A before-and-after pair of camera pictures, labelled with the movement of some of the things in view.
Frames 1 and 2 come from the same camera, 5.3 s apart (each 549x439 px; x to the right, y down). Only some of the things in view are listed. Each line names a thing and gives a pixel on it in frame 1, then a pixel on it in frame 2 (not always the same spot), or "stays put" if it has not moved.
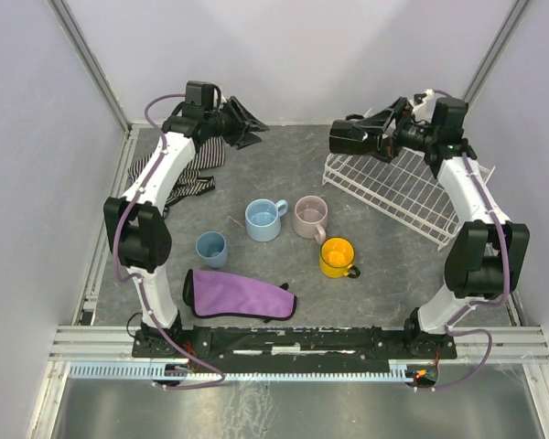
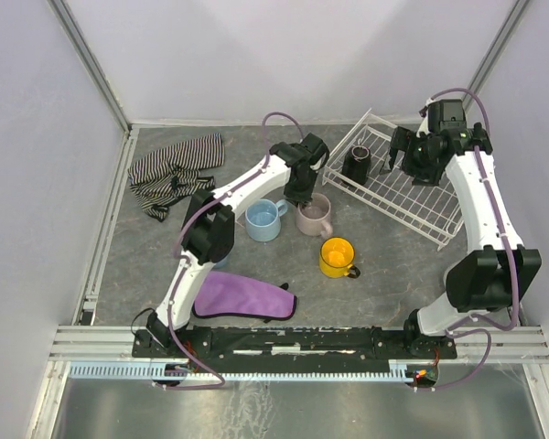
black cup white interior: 347,138 → 357,165
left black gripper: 234,126 → 299,192
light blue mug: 263,219 stays put
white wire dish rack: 404,187 stays put
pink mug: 310,218 stays put
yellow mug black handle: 337,255 stays put
